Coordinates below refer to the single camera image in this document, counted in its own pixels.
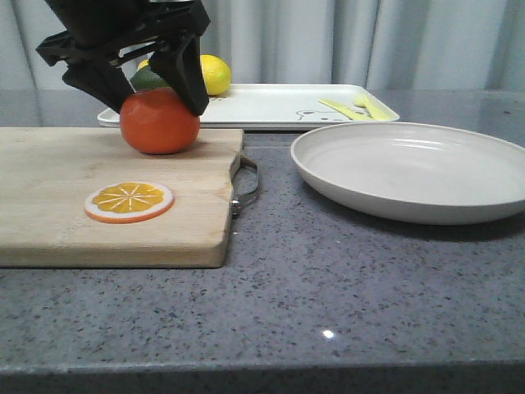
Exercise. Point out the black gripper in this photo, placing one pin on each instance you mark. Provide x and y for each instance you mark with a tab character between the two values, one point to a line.
101	29

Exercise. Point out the orange fruit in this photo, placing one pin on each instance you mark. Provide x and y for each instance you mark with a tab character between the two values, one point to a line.
156	121

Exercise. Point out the white round plate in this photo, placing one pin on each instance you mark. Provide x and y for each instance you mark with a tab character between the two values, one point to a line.
413	172

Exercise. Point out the white rectangular bear tray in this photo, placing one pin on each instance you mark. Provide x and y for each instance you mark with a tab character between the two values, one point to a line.
285	107

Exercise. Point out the green lime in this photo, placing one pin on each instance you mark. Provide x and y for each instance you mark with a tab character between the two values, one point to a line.
145	79

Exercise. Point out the yellow lemon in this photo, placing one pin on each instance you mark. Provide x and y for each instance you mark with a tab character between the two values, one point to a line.
142	64
216	74

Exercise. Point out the orange slice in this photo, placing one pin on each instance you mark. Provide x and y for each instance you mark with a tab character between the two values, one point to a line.
129	202

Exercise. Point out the wooden cutting board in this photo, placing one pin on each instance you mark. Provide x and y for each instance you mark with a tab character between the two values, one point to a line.
82	197

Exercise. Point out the yellow-green plastic knife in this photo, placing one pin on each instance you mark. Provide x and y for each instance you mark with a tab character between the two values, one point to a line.
346	111

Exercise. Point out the yellow-green plastic fork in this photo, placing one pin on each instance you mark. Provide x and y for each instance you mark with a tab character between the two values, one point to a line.
374	110

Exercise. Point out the grey curtain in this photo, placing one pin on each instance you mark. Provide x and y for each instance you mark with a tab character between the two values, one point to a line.
375	44

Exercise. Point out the metal cutting board handle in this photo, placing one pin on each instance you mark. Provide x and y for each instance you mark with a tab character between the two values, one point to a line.
246	186

